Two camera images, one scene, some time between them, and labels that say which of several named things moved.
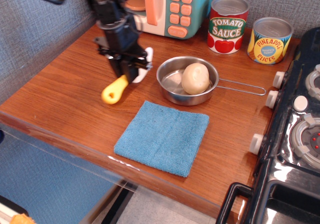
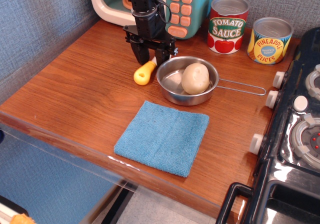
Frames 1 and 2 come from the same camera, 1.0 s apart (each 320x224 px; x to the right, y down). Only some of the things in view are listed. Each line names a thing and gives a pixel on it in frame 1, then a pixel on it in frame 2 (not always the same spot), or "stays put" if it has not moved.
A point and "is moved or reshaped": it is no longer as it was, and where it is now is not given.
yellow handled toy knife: [111, 94] is moved or reshaped
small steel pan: [169, 78] stays put
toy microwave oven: [184, 11] stays put
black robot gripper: [122, 40] to [150, 29]
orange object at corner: [21, 218] stays put
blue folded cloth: [165, 138] stays put
